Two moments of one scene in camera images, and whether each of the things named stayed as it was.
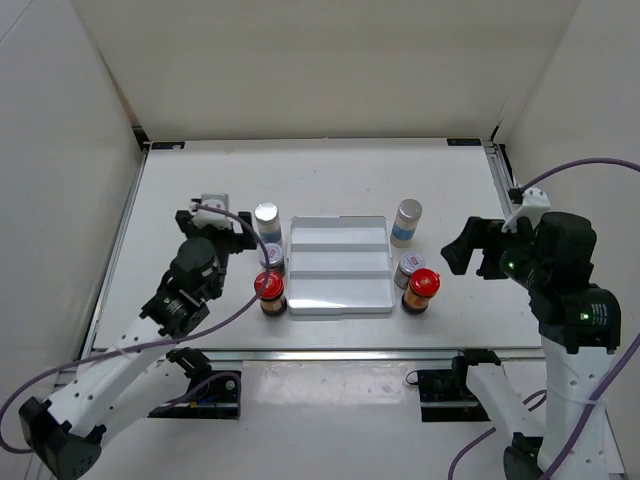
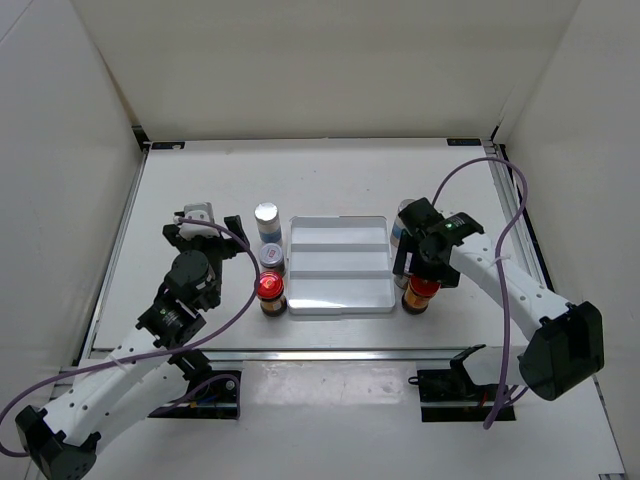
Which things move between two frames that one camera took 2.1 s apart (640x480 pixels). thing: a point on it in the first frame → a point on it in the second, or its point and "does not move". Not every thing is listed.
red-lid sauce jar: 269,287 does not move
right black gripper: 487,233 → 448,276
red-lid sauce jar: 423,283 does not move
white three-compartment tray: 340,265 does not move
